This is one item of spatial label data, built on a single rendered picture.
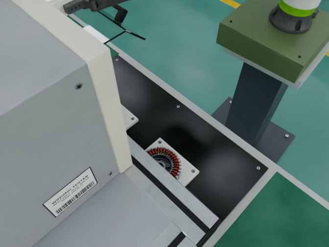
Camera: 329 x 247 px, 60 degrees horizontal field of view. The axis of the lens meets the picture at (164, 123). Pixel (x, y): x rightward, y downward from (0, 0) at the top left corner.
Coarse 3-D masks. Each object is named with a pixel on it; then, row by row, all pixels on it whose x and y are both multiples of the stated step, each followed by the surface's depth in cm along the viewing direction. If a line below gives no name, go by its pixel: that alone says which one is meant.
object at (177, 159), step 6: (150, 150) 75; (156, 150) 75; (162, 150) 75; (168, 150) 75; (156, 156) 75; (162, 156) 75; (168, 156) 74; (174, 156) 74; (162, 162) 74; (168, 162) 75; (174, 162) 73; (180, 162) 74; (174, 168) 72; (180, 168) 72; (174, 174) 71; (180, 174) 74
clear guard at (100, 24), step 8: (48, 0) 71; (88, 8) 69; (72, 16) 68; (80, 16) 68; (88, 16) 68; (96, 16) 68; (104, 16) 68; (112, 16) 76; (80, 24) 66; (88, 24) 66; (96, 24) 66; (104, 24) 66; (112, 24) 66; (120, 24) 69; (96, 32) 64; (104, 32) 64; (112, 32) 64; (120, 32) 64; (128, 32) 66; (136, 32) 72; (104, 40) 63
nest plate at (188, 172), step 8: (152, 144) 80; (160, 144) 80; (176, 152) 79; (160, 160) 77; (184, 160) 77; (168, 168) 76; (184, 168) 76; (192, 168) 76; (184, 176) 75; (192, 176) 75; (184, 184) 73
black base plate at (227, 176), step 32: (128, 64) 100; (128, 96) 92; (160, 96) 92; (160, 128) 85; (192, 128) 85; (192, 160) 79; (224, 160) 79; (256, 160) 79; (192, 192) 73; (224, 192) 73
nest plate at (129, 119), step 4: (124, 108) 88; (124, 112) 87; (128, 112) 87; (124, 116) 86; (128, 116) 86; (132, 116) 86; (124, 120) 85; (128, 120) 85; (132, 120) 85; (136, 120) 85; (128, 124) 84; (132, 124) 85; (128, 128) 84
